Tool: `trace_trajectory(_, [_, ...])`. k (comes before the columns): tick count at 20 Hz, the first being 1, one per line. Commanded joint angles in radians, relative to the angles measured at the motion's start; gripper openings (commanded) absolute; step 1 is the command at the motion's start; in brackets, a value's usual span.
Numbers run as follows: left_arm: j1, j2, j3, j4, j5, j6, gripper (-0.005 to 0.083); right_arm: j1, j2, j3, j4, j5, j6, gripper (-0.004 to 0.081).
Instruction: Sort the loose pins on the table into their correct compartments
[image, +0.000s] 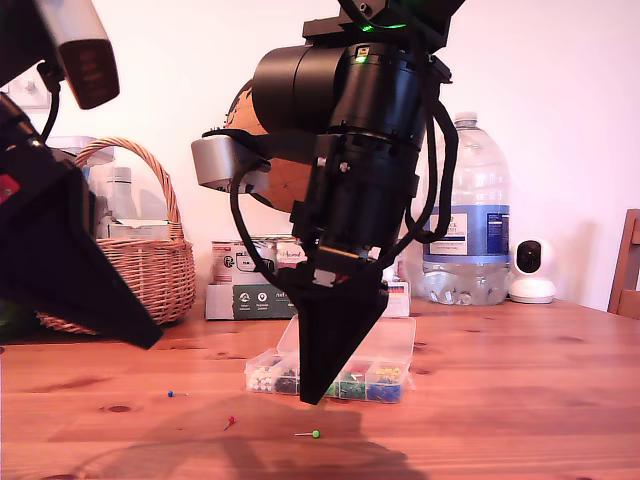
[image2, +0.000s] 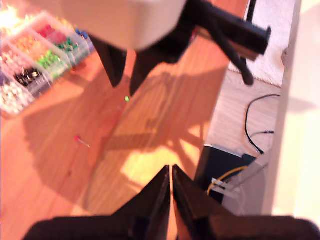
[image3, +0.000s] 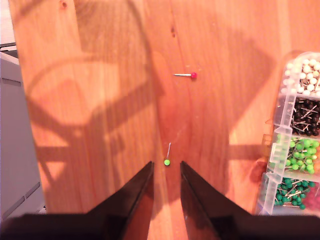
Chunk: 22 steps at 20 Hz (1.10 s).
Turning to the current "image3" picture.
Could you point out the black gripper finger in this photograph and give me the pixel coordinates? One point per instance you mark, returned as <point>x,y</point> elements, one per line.
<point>132,200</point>
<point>202,200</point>

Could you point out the green-headed push pin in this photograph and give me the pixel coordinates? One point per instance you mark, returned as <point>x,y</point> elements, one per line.
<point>166,162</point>

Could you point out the red-headed push pin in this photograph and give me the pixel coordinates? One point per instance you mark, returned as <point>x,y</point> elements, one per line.
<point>193,75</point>

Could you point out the clear plastic pin organiser box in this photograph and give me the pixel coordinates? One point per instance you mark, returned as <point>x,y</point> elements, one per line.
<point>282,120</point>

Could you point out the grey storage unit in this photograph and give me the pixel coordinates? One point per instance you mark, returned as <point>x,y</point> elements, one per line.
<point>15,125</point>

